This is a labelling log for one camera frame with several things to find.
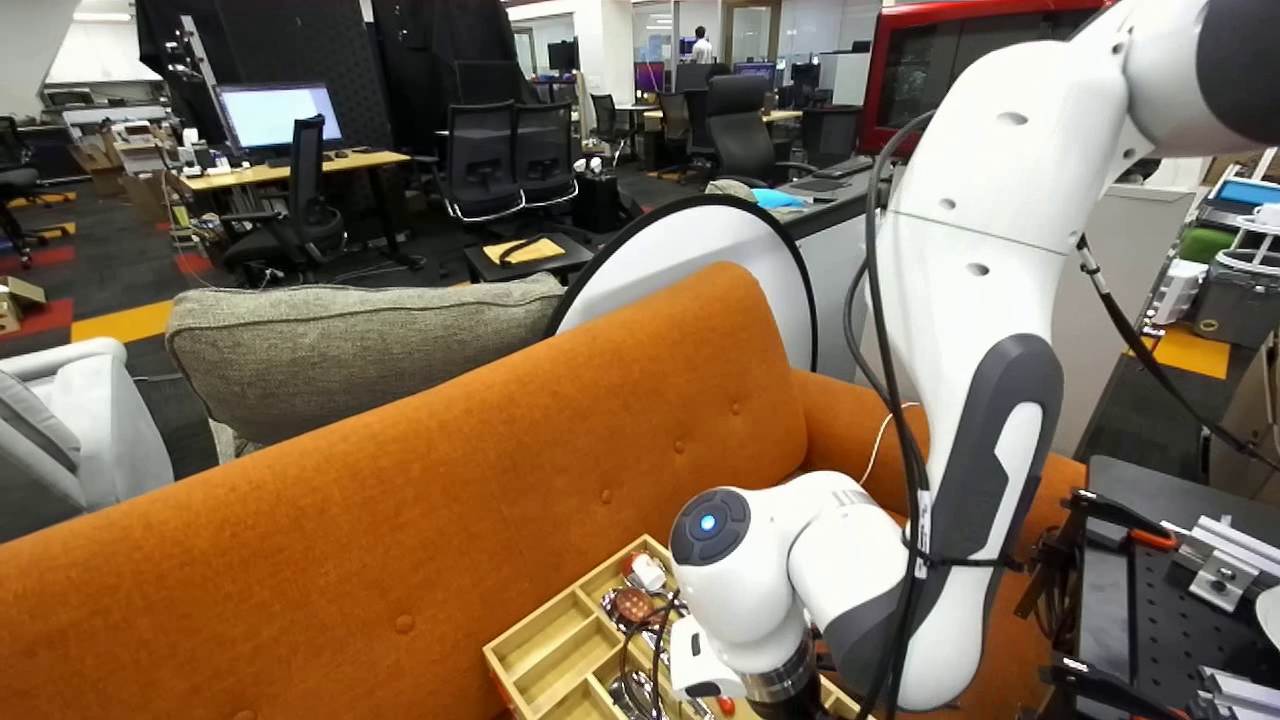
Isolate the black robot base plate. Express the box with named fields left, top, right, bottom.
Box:
left=1052, top=453, right=1280, bottom=720

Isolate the red handled clamp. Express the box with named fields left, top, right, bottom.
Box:
left=1065, top=488, right=1182, bottom=560

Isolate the orange fabric sofa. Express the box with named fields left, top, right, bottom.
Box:
left=0, top=261, right=1092, bottom=720

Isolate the yellow notebook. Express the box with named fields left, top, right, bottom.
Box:
left=475, top=230, right=571, bottom=272

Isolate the thin white cable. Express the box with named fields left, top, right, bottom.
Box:
left=854, top=399, right=926, bottom=491

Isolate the grey cushion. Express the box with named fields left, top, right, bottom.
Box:
left=164, top=267, right=571, bottom=453

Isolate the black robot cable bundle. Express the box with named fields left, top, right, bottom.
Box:
left=844, top=109, right=941, bottom=720

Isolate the black mesh office chair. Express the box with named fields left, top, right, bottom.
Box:
left=511, top=101, right=582, bottom=215
left=435, top=101, right=525, bottom=228

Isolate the wooden top desk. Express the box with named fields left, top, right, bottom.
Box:
left=172, top=142, right=417, bottom=199

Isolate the wooden compartment organizer tray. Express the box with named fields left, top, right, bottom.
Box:
left=479, top=532, right=870, bottom=720

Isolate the computer monitor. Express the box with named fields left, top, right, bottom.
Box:
left=213, top=80, right=347, bottom=158

